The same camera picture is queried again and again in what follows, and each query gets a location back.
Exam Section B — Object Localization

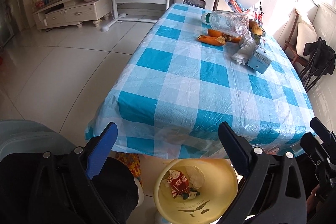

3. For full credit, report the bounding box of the yellow plastic bin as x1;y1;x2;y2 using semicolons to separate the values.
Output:
154;158;239;224

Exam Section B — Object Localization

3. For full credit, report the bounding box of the clear plastic bottle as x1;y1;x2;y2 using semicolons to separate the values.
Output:
201;10;250;37

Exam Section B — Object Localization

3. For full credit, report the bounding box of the blue white checked tablecloth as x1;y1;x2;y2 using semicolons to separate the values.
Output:
84;3;315;160

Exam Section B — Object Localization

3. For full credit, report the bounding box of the red white snack packet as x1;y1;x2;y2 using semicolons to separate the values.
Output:
168;170;191;198

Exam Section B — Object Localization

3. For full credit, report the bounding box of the wooden chair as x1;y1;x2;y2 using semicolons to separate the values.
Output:
283;9;318;65

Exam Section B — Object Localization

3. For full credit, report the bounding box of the white tissue wad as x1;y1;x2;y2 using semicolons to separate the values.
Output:
185;165;205;189

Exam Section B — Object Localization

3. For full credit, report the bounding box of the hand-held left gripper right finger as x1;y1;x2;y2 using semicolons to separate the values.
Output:
218;121;307;224

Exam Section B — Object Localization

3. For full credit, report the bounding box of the person's black clothing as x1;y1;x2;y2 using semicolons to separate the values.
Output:
0;153;140;224

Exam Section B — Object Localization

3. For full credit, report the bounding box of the orange floral cloth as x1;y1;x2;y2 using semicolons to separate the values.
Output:
115;153;144;187

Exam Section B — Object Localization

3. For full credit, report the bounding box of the black folding chair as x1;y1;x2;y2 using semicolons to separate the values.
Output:
299;36;336;94

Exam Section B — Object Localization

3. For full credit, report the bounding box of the blue white carton box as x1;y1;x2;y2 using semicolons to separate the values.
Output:
247;45;272;74

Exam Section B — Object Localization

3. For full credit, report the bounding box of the white tissue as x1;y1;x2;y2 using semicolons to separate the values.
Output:
231;38;259;66

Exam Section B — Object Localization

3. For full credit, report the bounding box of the white seat cushion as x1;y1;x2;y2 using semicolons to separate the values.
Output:
295;14;317;57

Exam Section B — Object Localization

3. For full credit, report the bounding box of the cream tv cabinet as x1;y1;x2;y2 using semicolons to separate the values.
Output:
33;0;113;31

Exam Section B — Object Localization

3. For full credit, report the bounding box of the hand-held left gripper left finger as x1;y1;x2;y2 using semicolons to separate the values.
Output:
28;122;118;224

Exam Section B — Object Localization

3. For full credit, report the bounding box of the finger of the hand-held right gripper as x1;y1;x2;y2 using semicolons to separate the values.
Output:
310;117;336;145
300;133;336;204

